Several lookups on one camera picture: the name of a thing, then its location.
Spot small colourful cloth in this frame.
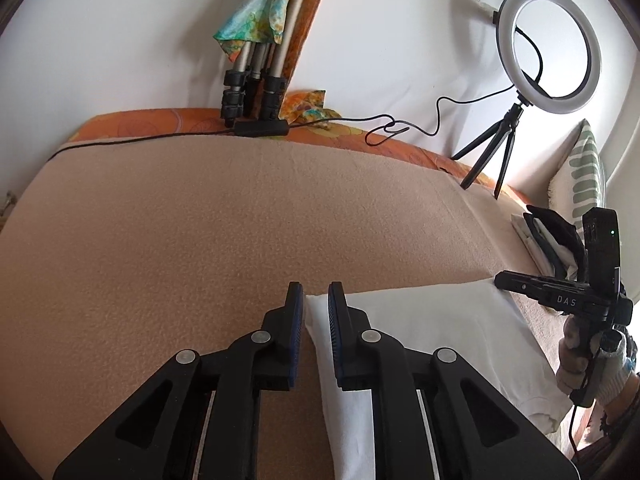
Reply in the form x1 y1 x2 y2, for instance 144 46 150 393
280 89 341 131

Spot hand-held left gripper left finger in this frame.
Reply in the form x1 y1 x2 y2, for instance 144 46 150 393
52 281 305 480

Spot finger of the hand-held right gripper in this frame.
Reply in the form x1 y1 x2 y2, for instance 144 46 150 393
494 270 556 307

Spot person's right hand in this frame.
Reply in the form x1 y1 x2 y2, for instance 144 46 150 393
556 317 639 409

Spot black mini tripod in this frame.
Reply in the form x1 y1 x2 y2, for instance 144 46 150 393
451 100 531 200

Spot green patterned white pillow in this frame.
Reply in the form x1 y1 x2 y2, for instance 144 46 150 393
547 119 608 221

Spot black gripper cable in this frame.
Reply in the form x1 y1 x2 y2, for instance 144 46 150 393
567 400 585 461

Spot folded silver tripod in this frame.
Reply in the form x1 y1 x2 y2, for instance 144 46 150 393
220 0 321 128

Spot colourful scarf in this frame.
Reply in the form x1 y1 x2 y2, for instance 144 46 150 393
212 0 313 56

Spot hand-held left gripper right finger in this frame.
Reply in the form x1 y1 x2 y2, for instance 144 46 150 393
327 281 583 480

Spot beige blanket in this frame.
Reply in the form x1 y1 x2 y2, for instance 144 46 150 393
0 132 566 480

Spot person's right forearm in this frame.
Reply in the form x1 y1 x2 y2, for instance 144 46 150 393
597 372 640 441

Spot stack of folded clothes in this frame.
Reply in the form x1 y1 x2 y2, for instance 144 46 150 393
511 212 586 281

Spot black ring light cable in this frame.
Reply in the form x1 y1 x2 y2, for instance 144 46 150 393
47 87 523 161

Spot orange patterned board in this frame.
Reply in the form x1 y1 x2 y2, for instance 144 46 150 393
285 0 335 103

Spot black garment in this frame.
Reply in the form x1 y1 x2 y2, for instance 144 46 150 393
522 204 588 281

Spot white ring light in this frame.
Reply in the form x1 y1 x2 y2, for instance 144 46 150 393
492 0 603 115

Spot white t-shirt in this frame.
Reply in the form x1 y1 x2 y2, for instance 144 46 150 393
305 280 576 480

